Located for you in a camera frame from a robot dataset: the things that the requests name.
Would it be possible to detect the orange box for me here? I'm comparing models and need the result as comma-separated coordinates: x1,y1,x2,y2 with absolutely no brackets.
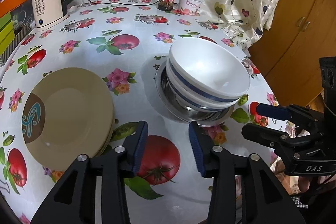
0,0,34,18

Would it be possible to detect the stainless steel bowl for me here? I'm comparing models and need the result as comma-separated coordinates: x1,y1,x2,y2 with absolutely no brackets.
155,60,235,123

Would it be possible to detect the white kettle base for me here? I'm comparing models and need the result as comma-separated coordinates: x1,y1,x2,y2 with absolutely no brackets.
35,14,70,32

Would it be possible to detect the wooden cabinet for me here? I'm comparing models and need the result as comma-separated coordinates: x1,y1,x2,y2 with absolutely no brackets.
248,0,336,109

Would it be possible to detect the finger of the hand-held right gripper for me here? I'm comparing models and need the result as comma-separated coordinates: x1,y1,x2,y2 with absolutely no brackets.
241,123,324,159
256,103,326,136

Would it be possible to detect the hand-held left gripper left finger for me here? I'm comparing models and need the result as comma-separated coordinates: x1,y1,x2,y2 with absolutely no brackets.
31,120,149,224

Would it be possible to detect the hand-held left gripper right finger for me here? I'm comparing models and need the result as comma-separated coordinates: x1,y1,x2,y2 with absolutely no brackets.
188,121,306,224

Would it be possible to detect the beige plate with blue motif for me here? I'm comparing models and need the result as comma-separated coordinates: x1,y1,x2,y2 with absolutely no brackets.
91,109,116,159
22,67,114,171

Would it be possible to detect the lime green flat box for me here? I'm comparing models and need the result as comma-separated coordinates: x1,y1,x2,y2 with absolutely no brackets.
0,13,14,41
0,27,15,56

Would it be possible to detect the metal cabinet knob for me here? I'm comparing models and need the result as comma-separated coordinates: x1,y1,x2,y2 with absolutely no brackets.
297,17,311,31

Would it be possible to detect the white yogurt cup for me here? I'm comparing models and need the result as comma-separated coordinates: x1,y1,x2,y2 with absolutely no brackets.
178,0,205,16

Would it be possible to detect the checkered cloth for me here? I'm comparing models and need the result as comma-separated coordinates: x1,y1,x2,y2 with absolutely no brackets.
291,196,309,210

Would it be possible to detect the white bowl with blue stripe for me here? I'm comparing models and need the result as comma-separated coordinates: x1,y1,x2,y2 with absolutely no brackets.
166,56,248,112
169,37,250,104

